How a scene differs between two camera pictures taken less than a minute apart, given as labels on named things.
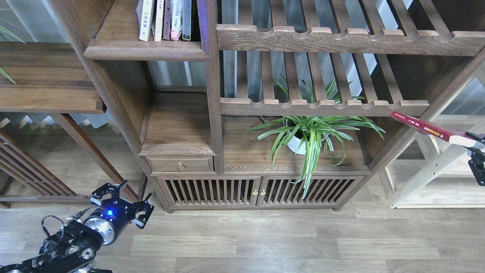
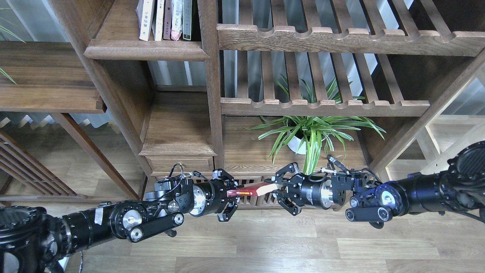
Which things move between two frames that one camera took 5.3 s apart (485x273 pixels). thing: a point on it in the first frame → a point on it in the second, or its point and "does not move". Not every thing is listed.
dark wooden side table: x=45 y=78 does not move
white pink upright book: x=176 y=30 does not move
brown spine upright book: x=166 y=20 does not move
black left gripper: x=106 y=223 → x=209 y=197
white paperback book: x=144 y=12 does not move
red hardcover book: x=438 y=131 → x=256 y=190
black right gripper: x=477 y=163 → x=327 y=192
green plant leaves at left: x=14 y=36 does not move
